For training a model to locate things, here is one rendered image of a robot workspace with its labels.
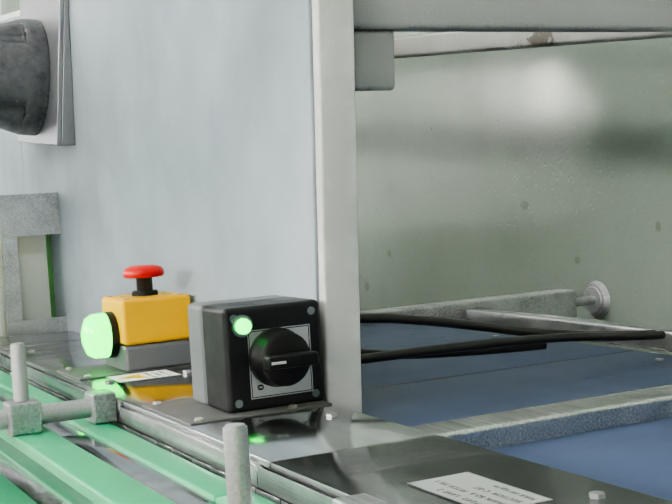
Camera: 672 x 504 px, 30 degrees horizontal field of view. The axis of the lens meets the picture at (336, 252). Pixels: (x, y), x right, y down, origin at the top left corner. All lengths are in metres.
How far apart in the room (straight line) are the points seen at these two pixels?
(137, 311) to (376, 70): 0.35
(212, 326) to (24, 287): 0.76
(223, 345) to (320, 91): 0.21
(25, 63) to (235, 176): 0.57
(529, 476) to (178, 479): 0.25
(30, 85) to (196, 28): 0.48
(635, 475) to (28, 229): 1.07
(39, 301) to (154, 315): 0.50
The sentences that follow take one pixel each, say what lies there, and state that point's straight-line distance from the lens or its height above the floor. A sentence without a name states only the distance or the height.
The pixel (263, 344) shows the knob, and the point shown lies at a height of 0.81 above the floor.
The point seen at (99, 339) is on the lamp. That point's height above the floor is 0.84.
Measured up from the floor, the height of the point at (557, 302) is 0.09.
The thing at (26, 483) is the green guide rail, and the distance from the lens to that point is 1.23.
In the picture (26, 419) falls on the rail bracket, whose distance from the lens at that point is 1.04.
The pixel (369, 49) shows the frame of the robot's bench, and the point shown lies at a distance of 1.04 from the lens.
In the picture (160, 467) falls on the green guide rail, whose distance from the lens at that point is 0.88.
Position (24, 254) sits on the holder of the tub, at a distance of 1.69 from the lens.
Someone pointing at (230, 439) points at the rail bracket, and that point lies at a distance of 0.60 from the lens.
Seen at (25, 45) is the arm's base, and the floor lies 0.79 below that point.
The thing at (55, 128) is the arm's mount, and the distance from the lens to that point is 1.60.
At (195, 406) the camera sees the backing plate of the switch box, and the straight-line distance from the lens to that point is 0.99.
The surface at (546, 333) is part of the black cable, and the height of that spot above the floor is 0.49.
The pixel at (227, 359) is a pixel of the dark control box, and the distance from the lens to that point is 0.94.
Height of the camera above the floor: 1.18
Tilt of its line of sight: 27 degrees down
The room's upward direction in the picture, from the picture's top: 95 degrees counter-clockwise
